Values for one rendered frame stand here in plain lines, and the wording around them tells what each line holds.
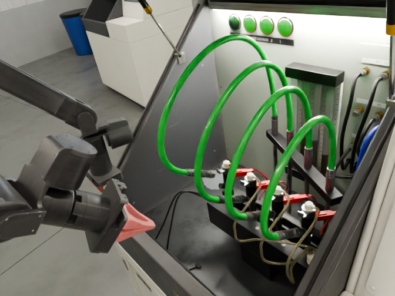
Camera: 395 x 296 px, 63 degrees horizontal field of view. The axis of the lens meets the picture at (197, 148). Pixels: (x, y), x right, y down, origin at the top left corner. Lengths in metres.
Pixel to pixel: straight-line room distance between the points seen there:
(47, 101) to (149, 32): 2.90
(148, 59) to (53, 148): 3.26
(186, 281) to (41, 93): 0.53
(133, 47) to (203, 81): 2.48
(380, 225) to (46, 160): 0.55
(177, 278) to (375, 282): 0.41
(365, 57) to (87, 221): 0.67
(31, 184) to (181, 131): 0.74
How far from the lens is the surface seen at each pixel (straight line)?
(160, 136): 0.66
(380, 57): 0.83
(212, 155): 1.27
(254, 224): 0.86
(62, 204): 0.48
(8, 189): 0.45
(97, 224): 0.51
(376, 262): 0.70
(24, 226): 0.45
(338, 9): 0.81
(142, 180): 1.10
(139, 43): 3.60
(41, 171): 0.45
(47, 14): 7.71
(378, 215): 0.66
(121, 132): 0.83
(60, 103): 0.79
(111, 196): 0.52
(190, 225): 1.09
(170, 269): 0.84
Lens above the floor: 1.61
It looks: 33 degrees down
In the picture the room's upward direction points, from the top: 10 degrees counter-clockwise
